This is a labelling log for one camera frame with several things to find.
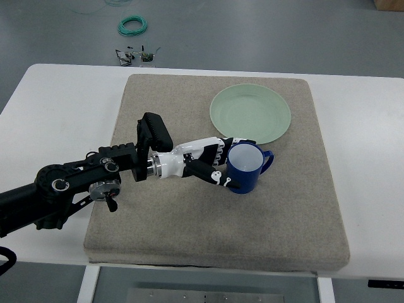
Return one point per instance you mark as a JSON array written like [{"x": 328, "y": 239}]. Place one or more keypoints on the beige fabric mat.
[{"x": 291, "y": 221}]

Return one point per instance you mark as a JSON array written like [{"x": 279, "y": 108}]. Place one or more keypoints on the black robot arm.
[{"x": 48, "y": 201}]

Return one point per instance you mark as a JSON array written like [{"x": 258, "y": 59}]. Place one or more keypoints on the blue mug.
[{"x": 245, "y": 163}]

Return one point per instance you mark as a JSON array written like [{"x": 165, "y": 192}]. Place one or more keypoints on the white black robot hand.
[{"x": 199, "y": 158}]

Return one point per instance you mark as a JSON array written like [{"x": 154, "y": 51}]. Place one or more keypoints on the white table frame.
[{"x": 90, "y": 279}]

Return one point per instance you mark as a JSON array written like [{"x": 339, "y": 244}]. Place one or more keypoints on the black table control panel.
[{"x": 386, "y": 284}]

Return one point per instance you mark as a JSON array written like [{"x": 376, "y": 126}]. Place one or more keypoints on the cardboard box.
[{"x": 389, "y": 5}]

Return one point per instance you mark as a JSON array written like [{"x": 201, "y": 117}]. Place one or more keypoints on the small electronics parts pile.
[{"x": 139, "y": 58}]

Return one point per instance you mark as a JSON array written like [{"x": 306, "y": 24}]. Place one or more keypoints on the light green plate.
[{"x": 250, "y": 111}]

